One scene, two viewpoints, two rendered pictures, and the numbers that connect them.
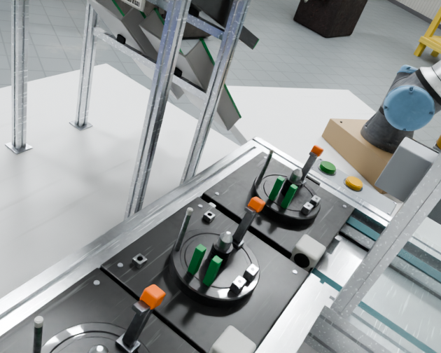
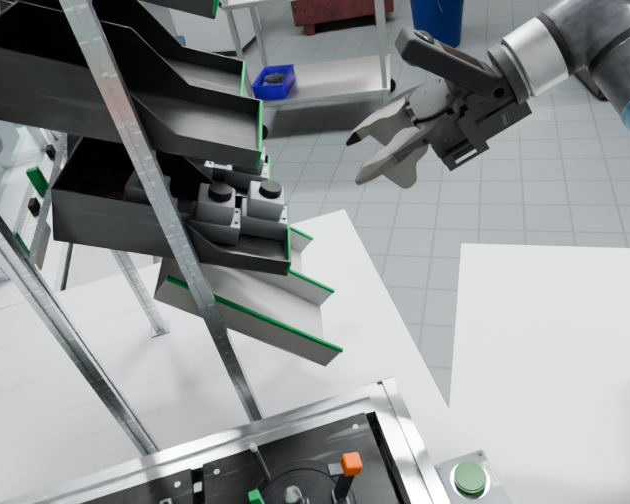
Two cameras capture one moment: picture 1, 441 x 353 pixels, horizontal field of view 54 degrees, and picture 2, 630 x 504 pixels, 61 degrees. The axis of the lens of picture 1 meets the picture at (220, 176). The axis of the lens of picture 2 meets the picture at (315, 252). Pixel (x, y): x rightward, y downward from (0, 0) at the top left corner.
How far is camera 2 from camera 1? 0.79 m
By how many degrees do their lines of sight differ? 48
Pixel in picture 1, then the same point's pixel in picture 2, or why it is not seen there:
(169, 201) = (161, 461)
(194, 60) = (173, 299)
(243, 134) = (457, 346)
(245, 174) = (290, 449)
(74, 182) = (170, 385)
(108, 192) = (188, 408)
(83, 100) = not seen: hidden behind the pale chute
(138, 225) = (107, 483)
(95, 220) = not seen: hidden behind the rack
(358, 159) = not seen: outside the picture
